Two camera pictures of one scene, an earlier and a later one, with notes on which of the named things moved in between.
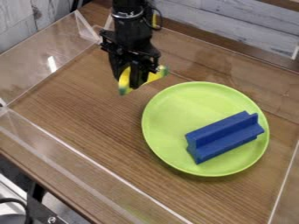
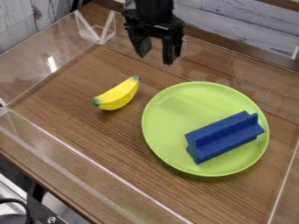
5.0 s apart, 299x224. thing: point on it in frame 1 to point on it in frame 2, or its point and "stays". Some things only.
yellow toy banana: (124, 79) to (116, 99)
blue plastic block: (221, 136) stays
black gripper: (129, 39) to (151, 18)
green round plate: (189, 108) stays
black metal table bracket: (39, 213) stays
